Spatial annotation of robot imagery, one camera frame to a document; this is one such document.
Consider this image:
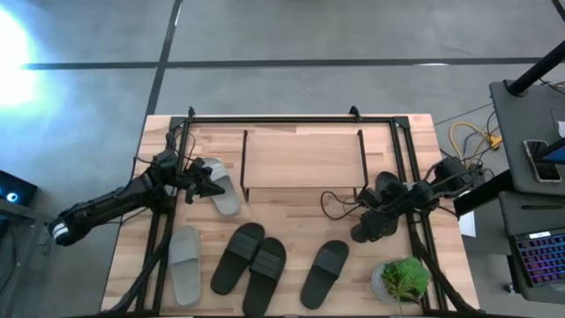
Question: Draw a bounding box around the white paper sheet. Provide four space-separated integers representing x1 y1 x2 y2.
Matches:
457 210 477 239

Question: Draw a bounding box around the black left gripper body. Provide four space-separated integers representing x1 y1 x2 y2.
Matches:
178 157 215 205

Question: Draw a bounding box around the black pole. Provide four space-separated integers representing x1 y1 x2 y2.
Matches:
505 39 565 96

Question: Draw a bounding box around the laptop with lit keyboard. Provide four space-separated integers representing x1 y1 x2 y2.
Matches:
509 230 565 288

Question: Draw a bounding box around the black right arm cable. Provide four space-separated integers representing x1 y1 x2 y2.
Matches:
320 190 370 221

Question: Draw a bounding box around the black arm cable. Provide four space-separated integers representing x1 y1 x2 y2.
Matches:
164 130 196 161
320 190 370 221

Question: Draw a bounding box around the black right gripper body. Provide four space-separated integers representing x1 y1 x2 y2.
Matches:
358 185 418 222

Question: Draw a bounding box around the black box with blue light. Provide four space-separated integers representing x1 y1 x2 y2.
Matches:
0 170 39 207

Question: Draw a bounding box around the grey slide sandal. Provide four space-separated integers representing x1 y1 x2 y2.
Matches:
200 157 242 217
168 224 203 307

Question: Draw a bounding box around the wooden shelf with black frame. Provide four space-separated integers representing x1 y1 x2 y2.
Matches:
239 128 370 202

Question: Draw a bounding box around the black flat bar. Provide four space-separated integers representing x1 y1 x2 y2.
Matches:
453 170 516 217

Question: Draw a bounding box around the black smartphone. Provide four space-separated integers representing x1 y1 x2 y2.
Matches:
523 139 563 184

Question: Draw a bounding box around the green plant in grey pot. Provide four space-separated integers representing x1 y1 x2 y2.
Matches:
369 256 432 307

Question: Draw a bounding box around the black metal table frame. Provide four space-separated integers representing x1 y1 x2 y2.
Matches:
105 105 480 317

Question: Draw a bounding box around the grey cart top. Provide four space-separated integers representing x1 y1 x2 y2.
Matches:
488 79 565 195

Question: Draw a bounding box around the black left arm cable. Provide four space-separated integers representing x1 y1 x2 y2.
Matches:
164 130 196 161

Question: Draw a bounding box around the grey metal stand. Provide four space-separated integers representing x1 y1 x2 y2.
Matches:
0 198 54 318

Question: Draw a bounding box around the yellow cable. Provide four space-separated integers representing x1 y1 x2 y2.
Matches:
448 121 503 164

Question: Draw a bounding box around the black slide sandal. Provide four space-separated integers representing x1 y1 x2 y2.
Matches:
210 222 266 296
242 237 287 317
350 170 410 244
299 239 350 310

